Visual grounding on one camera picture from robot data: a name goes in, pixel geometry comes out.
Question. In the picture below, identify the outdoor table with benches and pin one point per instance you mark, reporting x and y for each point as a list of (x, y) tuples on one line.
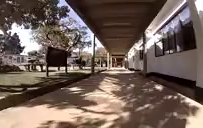
[(34, 63)]

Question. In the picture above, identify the white building with dark windows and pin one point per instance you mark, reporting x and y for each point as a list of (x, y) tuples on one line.
[(175, 63)]

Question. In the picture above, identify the bare-branched tree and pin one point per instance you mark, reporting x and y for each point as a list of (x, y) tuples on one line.
[(64, 35)]

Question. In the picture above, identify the dark signboard on legs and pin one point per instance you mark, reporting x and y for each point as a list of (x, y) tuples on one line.
[(56, 57)]

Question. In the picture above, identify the grass lawn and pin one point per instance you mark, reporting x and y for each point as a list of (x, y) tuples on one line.
[(19, 79)]

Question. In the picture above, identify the canopy support post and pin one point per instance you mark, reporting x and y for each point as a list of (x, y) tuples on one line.
[(108, 60), (93, 56)]

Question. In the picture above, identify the low pale building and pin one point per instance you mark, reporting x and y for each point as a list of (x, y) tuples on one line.
[(14, 59)]

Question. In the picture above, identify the concrete covered walkway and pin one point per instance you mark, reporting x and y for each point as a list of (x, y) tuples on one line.
[(115, 100)]

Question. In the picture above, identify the concrete kerb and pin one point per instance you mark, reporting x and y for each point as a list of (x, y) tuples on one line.
[(22, 97)]

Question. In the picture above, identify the large leafy tree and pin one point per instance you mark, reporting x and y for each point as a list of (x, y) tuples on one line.
[(19, 13)]

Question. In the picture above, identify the walkway canopy roof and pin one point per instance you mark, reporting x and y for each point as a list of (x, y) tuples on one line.
[(119, 23)]

